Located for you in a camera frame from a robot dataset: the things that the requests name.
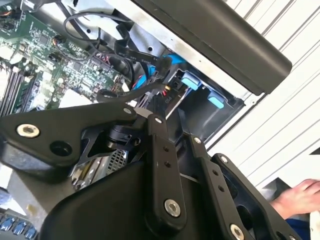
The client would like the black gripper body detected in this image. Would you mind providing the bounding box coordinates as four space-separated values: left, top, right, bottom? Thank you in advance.
39 131 226 240

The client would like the hard disk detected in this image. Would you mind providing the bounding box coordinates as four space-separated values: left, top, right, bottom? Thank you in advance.
166 68 226 118

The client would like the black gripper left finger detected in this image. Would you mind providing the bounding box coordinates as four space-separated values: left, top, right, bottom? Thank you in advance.
0 96 188 235

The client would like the black power wire with connector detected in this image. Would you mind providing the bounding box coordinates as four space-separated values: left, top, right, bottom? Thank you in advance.
96 82 182 118

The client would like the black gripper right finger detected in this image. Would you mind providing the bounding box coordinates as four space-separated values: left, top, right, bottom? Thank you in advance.
177 109 302 240

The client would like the person's hand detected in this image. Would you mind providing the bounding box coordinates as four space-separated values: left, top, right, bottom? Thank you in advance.
269 178 320 221

